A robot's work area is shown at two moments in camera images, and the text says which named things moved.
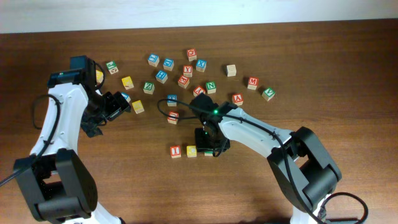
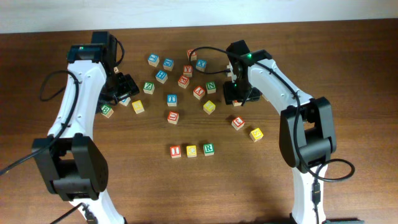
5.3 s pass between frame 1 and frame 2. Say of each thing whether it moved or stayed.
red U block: stayed
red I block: stayed
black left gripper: moved
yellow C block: stayed
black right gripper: moved
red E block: stayed
